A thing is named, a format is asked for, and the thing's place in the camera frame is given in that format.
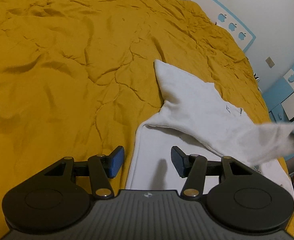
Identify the mustard yellow bed duvet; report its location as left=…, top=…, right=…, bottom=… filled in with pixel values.
left=0, top=0, right=294, bottom=238

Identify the white small garment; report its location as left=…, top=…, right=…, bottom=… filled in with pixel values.
left=125, top=60, right=294, bottom=193

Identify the white and blue headboard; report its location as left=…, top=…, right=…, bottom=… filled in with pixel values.
left=191, top=0, right=256, bottom=52

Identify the beige wall switch plate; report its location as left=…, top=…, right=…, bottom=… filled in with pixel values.
left=265, top=57, right=275, bottom=68

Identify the blue wardrobe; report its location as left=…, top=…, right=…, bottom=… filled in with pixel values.
left=262, top=49, right=294, bottom=163

